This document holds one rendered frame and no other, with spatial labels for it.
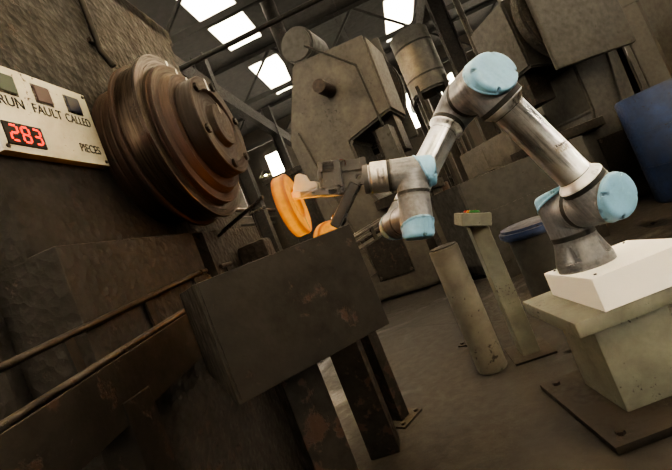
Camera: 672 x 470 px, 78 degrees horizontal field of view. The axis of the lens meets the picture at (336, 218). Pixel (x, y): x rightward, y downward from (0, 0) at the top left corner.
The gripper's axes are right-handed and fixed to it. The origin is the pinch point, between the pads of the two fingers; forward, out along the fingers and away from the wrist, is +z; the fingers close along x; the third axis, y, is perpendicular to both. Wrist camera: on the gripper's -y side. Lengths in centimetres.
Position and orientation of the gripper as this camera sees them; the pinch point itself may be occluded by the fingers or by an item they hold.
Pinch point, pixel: (289, 198)
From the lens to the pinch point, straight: 102.6
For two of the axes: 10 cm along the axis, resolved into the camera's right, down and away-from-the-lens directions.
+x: -1.5, 0.3, -9.9
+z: -9.8, 1.2, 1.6
